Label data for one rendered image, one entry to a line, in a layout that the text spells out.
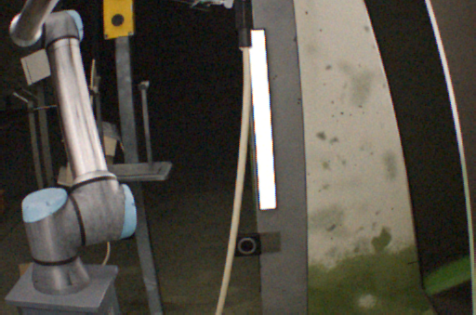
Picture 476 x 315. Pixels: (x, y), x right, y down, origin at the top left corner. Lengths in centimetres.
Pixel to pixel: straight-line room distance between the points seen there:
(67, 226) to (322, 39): 110
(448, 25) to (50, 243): 114
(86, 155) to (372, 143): 104
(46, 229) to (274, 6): 111
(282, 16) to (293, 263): 90
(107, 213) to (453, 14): 105
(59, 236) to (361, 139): 115
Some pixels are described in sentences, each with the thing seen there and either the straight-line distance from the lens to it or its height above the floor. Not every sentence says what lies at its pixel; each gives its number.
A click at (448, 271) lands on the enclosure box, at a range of 192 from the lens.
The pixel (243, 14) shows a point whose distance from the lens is 139.
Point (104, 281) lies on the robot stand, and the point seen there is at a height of 64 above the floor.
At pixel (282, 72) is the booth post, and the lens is 214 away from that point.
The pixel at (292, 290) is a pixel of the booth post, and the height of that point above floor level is 29.
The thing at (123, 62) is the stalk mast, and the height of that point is 119.
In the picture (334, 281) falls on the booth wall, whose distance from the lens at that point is 238.
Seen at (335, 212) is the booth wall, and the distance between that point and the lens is 227.
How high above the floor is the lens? 133
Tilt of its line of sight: 11 degrees down
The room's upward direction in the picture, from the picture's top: 4 degrees counter-clockwise
